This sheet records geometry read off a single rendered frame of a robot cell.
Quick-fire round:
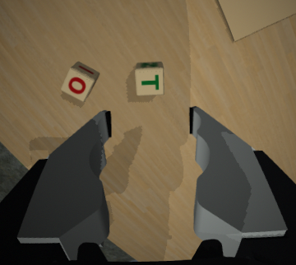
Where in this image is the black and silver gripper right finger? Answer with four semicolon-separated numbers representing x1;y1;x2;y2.
189;106;296;265

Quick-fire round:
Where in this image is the beige letter block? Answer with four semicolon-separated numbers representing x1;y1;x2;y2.
61;62;99;102
135;62;164;96

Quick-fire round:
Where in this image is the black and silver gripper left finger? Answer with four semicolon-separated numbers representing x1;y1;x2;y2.
0;110;112;265

